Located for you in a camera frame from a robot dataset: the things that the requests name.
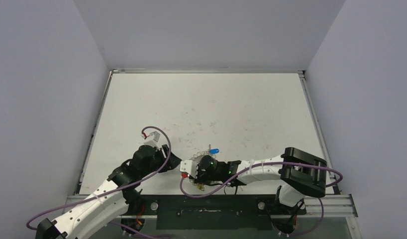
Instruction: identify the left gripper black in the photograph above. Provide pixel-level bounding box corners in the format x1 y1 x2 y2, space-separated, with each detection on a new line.
141 144 182 177

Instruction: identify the key with blue tag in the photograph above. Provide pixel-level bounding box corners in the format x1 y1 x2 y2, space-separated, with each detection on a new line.
207 144 219 155

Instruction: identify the metal disc with key rings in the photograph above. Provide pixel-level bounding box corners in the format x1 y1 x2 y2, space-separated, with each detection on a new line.
190 150 212 163

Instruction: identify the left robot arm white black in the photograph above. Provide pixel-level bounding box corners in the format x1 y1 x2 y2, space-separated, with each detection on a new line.
35 144 181 239

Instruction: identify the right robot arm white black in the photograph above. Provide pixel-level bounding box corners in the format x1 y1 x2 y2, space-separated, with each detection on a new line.
180 147 327 214

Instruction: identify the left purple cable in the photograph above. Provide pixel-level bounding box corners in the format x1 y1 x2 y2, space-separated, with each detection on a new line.
26 126 173 239

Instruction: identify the purple cable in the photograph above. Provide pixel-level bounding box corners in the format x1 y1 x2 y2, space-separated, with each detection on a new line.
180 161 344 238
26 126 173 239

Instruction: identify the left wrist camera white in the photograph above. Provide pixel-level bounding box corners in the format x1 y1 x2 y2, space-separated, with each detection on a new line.
141 131 160 142

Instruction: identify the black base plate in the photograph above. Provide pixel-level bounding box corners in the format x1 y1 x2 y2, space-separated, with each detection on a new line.
121 194 306 231

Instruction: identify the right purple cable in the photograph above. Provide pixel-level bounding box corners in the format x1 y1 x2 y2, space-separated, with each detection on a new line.
180 161 344 238

